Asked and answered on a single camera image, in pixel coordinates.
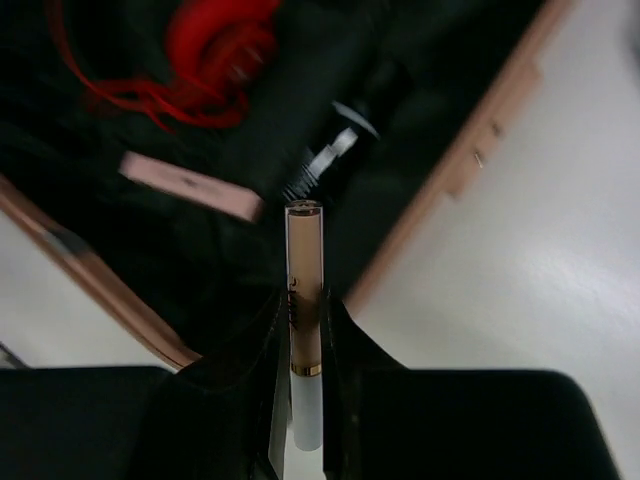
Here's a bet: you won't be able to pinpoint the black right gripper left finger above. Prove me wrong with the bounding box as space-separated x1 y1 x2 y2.
129 291 289 479

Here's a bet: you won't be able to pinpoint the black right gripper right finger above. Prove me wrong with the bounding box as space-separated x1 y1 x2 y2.
322 292 496 479

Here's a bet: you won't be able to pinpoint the pink hard-shell suitcase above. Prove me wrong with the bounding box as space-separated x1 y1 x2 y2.
1 1 573 369

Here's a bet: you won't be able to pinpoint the beige white concealer tube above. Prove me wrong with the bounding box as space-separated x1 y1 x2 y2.
285 200 324 452

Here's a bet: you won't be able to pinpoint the pink makeup stick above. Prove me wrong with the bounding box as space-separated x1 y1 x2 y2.
120 152 263 223

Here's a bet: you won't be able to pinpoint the black cosmetic bottle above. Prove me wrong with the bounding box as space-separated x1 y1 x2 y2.
282 101 380 202

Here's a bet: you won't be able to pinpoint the red corded headphones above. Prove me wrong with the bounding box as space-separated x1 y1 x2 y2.
48 1 280 130

